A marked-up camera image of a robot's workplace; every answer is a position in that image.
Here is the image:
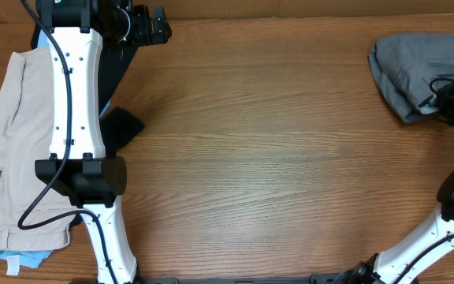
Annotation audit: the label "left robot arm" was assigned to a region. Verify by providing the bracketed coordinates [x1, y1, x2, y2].
[29, 0, 172, 283]

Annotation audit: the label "beige shorts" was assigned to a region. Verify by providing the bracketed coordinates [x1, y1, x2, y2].
[0, 47, 73, 251]

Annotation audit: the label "light blue garment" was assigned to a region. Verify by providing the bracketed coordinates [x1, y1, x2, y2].
[0, 28, 105, 274]

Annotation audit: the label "grey shorts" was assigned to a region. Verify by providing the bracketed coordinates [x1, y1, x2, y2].
[368, 33, 454, 123]

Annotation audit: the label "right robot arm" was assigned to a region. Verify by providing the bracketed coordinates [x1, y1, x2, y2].
[333, 77, 454, 284]

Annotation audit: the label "black garment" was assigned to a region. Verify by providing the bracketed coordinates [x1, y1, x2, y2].
[31, 27, 146, 227]

